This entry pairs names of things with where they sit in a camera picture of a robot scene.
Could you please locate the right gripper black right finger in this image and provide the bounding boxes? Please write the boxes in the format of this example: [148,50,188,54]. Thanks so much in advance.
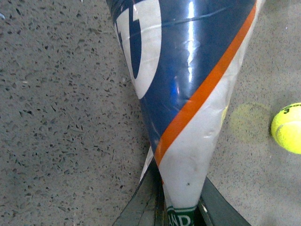
[198,178,251,226]

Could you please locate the Wilson tennis ball can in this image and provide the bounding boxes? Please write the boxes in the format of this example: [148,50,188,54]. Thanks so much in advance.
[107,0,263,226]

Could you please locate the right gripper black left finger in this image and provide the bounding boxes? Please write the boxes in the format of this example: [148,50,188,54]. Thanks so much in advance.
[113,162,165,226]

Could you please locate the Wilson 3 tennis ball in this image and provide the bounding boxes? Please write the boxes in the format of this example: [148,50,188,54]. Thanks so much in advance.
[271,103,301,154]

